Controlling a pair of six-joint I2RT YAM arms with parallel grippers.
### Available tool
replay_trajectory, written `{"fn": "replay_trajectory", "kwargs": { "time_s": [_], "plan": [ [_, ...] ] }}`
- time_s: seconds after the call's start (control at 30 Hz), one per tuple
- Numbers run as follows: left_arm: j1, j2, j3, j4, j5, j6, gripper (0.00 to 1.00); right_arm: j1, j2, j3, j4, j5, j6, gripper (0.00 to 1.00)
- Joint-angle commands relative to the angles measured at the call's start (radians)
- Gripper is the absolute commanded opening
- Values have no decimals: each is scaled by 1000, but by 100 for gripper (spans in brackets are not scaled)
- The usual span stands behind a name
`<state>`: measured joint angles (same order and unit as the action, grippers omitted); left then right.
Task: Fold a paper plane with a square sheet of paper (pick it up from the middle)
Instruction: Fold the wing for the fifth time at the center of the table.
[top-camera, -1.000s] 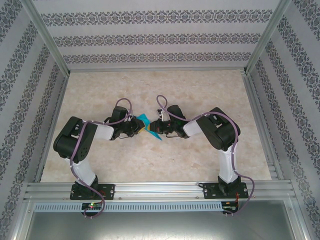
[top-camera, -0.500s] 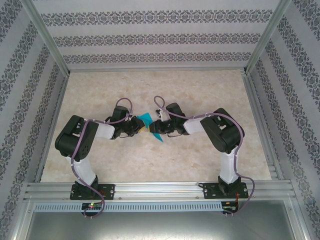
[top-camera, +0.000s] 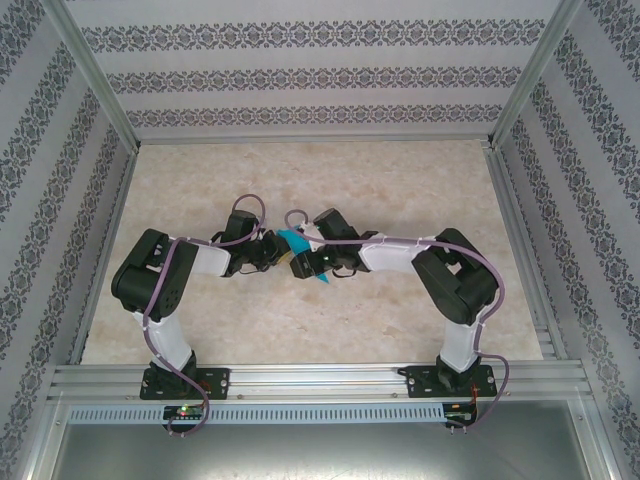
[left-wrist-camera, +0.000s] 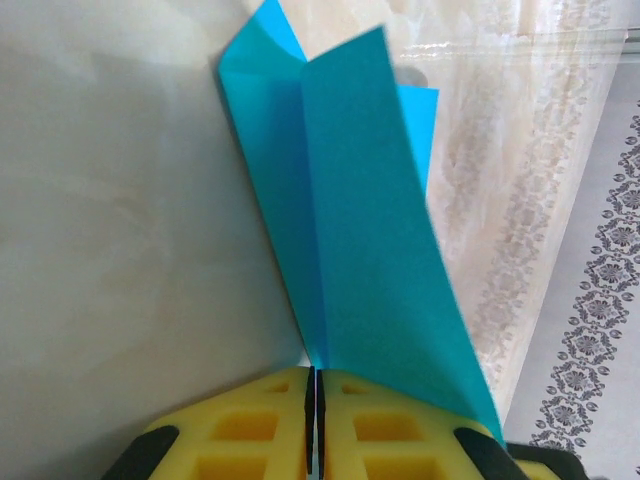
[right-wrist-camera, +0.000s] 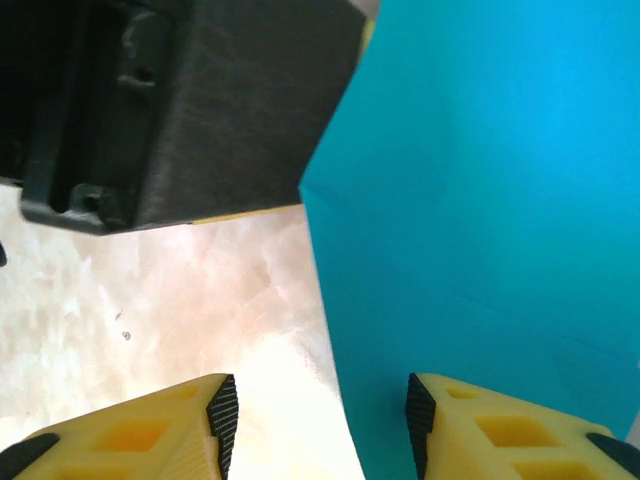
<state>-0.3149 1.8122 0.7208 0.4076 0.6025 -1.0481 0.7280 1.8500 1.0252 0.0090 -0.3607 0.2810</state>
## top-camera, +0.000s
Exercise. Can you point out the grey metal panel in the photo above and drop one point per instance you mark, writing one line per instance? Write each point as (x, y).
(320, 455)

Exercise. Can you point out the aluminium frame rail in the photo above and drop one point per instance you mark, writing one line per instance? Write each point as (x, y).
(107, 250)
(310, 138)
(522, 250)

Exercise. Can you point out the blue paper sheet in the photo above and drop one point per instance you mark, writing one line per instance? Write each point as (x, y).
(299, 243)

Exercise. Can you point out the wide aluminium mounting rail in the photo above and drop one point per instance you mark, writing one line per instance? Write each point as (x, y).
(310, 382)

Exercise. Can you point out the small circuit board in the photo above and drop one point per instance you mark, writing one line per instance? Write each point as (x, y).
(185, 411)
(457, 414)

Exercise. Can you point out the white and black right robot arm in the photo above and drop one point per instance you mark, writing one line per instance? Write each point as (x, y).
(460, 345)

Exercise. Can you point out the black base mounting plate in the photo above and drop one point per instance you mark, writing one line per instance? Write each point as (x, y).
(420, 382)
(217, 382)

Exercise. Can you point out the aluminium frame post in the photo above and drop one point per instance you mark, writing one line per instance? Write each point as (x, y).
(534, 70)
(595, 440)
(42, 440)
(95, 70)

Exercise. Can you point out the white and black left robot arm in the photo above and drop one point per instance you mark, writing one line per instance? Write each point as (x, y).
(167, 340)

